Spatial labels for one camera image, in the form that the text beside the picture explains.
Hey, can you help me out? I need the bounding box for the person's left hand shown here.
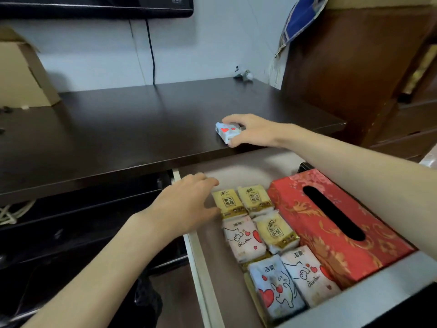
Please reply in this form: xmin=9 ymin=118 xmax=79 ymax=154
xmin=143 ymin=172 xmax=222 ymax=245

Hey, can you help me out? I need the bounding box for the black television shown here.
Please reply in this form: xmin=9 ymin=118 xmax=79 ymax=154
xmin=0 ymin=0 xmax=194 ymax=20

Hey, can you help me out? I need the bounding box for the person's right forearm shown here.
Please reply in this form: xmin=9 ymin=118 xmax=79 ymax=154
xmin=282 ymin=124 xmax=437 ymax=261

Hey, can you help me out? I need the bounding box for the person's right hand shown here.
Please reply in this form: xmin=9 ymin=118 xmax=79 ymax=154
xmin=222 ymin=114 xmax=291 ymax=149

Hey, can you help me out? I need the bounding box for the white heart print tissue packet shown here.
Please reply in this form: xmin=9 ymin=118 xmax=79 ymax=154
xmin=223 ymin=216 xmax=267 ymax=264
xmin=215 ymin=122 xmax=243 ymax=145
xmin=281 ymin=245 xmax=342 ymax=307
xmin=247 ymin=254 xmax=307 ymax=322

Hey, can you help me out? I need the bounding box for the small white bulb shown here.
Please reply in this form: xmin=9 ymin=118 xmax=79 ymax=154
xmin=234 ymin=66 xmax=254 ymax=81

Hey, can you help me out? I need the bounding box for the red floral tissue box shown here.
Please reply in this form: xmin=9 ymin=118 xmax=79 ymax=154
xmin=267 ymin=169 xmax=418 ymax=290

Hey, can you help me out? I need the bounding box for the black keyboard tray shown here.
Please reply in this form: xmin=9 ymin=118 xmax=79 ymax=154
xmin=0 ymin=170 xmax=189 ymax=328

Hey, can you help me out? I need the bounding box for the brown cardboard box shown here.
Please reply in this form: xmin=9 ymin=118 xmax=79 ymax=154
xmin=0 ymin=26 xmax=61 ymax=108

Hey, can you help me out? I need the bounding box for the blue fabric bag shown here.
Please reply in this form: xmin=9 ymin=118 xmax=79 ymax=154
xmin=268 ymin=0 xmax=329 ymax=90

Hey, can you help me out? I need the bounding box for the black cable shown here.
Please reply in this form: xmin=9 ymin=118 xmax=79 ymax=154
xmin=145 ymin=18 xmax=156 ymax=86

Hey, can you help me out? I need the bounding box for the person's left forearm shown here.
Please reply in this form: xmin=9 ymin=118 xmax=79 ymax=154
xmin=20 ymin=210 xmax=168 ymax=328

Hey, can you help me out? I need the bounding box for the white drawer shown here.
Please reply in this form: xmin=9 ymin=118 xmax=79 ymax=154
xmin=172 ymin=147 xmax=437 ymax=328

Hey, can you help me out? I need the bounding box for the white coiled cable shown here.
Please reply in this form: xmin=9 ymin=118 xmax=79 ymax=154
xmin=0 ymin=199 xmax=37 ymax=226

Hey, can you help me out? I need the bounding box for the brown wooden cabinet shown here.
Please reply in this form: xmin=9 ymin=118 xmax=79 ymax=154
xmin=281 ymin=6 xmax=437 ymax=163

